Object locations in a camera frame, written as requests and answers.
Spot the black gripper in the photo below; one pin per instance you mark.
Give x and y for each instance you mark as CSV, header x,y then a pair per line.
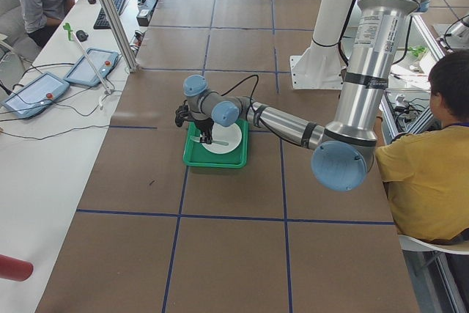
x,y
204,124

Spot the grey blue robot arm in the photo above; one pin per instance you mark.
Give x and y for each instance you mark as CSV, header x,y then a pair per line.
x,y
352,49

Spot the green plastic tray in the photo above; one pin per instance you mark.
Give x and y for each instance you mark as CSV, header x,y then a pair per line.
x,y
195,155

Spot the white round plate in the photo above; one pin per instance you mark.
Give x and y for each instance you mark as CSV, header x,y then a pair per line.
x,y
231,134

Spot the white rod stand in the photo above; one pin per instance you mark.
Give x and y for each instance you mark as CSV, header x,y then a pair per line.
x,y
97,72

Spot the black power strip box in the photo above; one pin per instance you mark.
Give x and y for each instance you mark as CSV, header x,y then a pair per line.
x,y
145,12

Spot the black computer mouse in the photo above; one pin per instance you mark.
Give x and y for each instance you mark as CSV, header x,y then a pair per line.
x,y
81,35

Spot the near blue teach pendant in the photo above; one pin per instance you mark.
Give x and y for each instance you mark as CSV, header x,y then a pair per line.
x,y
36,96

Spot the green plastic clip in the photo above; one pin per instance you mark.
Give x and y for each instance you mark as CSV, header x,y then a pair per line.
x,y
68,29

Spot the person in yellow shirt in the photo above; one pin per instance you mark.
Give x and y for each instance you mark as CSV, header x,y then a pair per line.
x,y
426,174

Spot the white chair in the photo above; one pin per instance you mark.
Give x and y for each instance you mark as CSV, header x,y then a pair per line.
x,y
408,243

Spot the red cylinder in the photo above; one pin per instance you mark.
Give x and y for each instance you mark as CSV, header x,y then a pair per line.
x,y
15,269

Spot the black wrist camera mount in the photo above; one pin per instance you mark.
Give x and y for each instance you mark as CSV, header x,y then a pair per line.
x,y
182,115

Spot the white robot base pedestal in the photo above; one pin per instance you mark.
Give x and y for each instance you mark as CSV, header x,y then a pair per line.
x,y
319,67

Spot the aluminium frame post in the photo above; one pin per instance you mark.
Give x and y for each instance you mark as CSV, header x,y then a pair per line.
x,y
119,34

